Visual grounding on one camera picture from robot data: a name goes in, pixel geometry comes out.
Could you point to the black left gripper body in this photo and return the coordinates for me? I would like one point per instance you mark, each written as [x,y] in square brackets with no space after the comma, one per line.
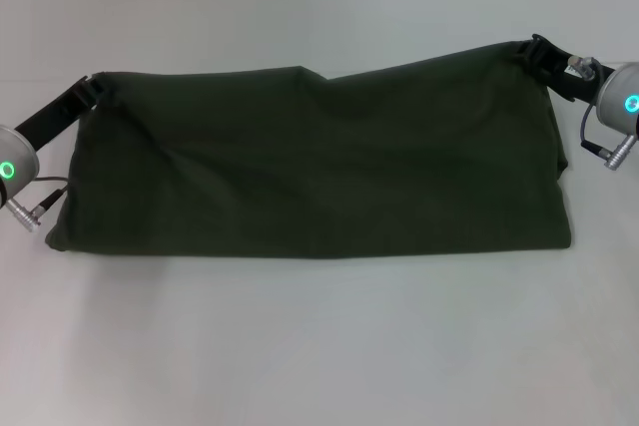
[50,114]

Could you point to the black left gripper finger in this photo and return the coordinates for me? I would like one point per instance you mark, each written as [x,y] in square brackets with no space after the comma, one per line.
[92,87]

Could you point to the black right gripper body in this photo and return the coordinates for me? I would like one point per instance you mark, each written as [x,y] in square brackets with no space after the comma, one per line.
[574,82]

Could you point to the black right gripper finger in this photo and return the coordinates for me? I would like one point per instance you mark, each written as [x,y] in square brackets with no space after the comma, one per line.
[534,54]

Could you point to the dark green FREE t-shirt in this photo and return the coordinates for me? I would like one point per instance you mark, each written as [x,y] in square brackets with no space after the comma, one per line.
[299,156]

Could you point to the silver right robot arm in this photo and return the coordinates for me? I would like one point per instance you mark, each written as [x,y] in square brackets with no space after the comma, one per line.
[621,97]

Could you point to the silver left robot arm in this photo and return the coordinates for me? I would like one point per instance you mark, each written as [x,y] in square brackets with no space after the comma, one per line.
[15,164]

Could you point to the silver metal connector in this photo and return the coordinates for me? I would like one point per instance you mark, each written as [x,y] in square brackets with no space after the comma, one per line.
[581,68]

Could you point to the silver plug with black boot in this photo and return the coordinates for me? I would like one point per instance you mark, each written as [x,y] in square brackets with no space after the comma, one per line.
[30,209]
[611,154]

